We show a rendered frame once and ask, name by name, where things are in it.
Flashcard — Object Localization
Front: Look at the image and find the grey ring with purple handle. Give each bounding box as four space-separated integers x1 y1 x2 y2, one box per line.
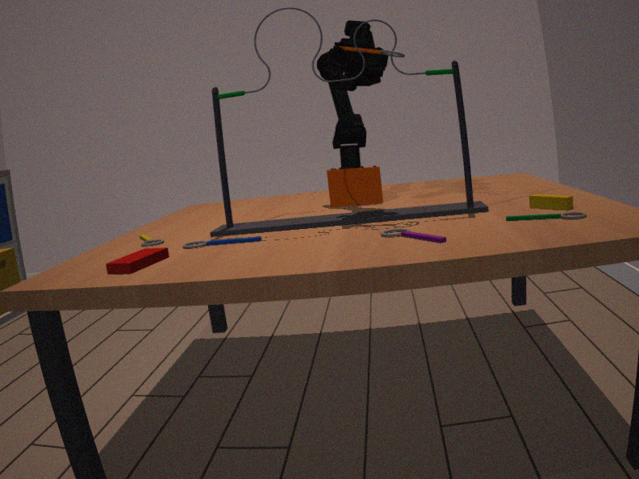
380 228 446 243

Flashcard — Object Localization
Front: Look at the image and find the blue handle with grey ring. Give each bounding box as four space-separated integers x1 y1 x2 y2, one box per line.
182 237 261 248

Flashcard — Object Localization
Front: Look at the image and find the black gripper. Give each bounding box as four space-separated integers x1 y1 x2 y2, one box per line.
331 20 370 91

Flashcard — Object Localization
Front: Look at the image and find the grey ring with yellow handle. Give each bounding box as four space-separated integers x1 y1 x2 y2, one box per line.
140 235 165 246

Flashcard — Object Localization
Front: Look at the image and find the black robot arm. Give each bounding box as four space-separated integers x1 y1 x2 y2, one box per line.
317 31 389 169

